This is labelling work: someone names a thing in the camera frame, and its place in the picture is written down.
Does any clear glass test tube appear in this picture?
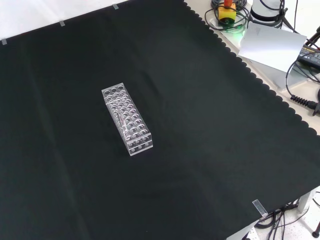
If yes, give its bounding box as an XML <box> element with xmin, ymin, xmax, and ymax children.
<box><xmin>115</xmin><ymin>111</ymin><xmax>131</xmax><ymax>138</ymax></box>

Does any clear acrylic test tube rack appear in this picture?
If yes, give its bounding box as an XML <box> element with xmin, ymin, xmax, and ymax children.
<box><xmin>101</xmin><ymin>81</ymin><xmax>154</xmax><ymax>157</ymax></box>

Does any black bench cloth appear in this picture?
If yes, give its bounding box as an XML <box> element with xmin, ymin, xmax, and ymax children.
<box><xmin>0</xmin><ymin>0</ymin><xmax>320</xmax><ymax>240</ymax></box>

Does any yellow emergency stop button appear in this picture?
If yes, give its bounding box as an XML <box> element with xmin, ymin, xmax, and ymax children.
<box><xmin>217</xmin><ymin>0</ymin><xmax>237</xmax><ymax>23</ymax></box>

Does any pale grey board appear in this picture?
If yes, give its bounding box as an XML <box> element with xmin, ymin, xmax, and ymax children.
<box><xmin>237</xmin><ymin>21</ymin><xmax>308</xmax><ymax>74</ymax></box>

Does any clear tape strip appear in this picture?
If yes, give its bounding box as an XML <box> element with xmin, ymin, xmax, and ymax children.
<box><xmin>252</xmin><ymin>198</ymin><xmax>268</xmax><ymax>216</ymax></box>

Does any black power adapter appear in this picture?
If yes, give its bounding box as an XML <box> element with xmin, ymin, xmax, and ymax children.
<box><xmin>297</xmin><ymin>44</ymin><xmax>320</xmax><ymax>70</ymax></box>

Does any black tripod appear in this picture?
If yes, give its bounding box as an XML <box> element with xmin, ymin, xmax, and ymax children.
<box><xmin>305</xmin><ymin>24</ymin><xmax>320</xmax><ymax>49</ymax></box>

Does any black cable loop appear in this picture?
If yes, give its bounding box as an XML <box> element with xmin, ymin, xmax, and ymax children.
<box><xmin>204</xmin><ymin>0</ymin><xmax>252</xmax><ymax>32</ymax></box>

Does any black ribbed cable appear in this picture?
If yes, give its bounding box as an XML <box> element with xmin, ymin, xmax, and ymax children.
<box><xmin>284</xmin><ymin>60</ymin><xmax>320</xmax><ymax>116</ymax></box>

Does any black floor cable bundle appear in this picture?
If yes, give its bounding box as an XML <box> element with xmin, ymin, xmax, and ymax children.
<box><xmin>254</xmin><ymin>198</ymin><xmax>302</xmax><ymax>240</ymax></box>

